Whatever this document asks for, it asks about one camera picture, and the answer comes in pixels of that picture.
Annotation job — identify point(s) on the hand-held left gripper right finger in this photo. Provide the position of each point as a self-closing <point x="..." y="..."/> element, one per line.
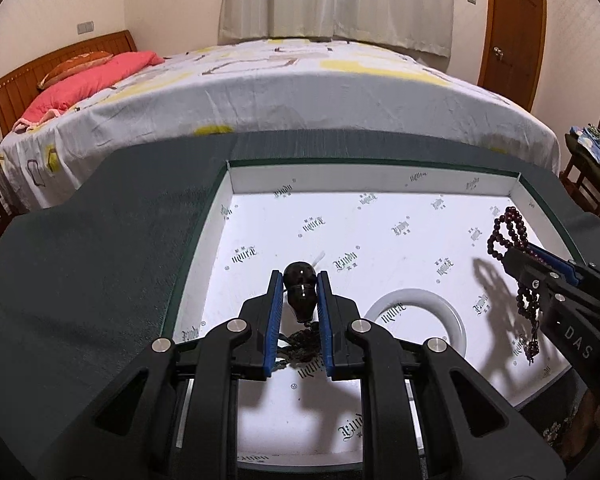
<point x="325" y="320"/>

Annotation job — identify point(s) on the black gourd pendant with tassel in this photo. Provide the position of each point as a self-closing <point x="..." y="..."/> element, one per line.
<point x="300" y="290"/>

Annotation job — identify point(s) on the orange pillow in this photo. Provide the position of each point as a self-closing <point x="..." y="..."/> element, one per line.
<point x="75" y="65"/>

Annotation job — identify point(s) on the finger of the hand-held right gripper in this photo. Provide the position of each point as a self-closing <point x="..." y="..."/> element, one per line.
<point x="555" y="262"/>
<point x="522" y="267"/>

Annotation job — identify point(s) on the white bangle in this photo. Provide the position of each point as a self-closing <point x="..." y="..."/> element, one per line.
<point x="450" y="310"/>

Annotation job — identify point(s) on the wooden chair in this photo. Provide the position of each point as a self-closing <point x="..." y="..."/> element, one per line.
<point x="580" y="195"/>

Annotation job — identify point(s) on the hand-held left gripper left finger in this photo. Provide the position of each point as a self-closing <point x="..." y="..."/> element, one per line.
<point x="275" y="320"/>

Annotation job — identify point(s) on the pink blanket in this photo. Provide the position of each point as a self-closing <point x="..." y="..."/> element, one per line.
<point x="90" y="77"/>

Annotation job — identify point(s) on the bed with patterned sheet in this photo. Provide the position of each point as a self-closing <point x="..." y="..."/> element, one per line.
<point x="305" y="105"/>

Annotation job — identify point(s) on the dark green tablecloth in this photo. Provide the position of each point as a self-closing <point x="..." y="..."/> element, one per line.
<point x="105" y="260"/>

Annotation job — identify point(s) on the wooden headboard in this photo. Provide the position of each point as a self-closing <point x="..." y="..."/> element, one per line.
<point x="30" y="70"/>

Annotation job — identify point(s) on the brown wooden door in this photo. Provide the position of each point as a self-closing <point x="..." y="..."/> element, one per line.
<point x="512" y="20"/>

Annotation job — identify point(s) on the metal door knob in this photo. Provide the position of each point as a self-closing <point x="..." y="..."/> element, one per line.
<point x="498" y="53"/>

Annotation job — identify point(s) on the white printed box green rim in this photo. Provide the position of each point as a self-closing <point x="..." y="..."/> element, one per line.
<point x="380" y="260"/>

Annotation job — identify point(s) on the pile of clothes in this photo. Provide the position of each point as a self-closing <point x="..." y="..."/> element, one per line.
<point x="592" y="155"/>

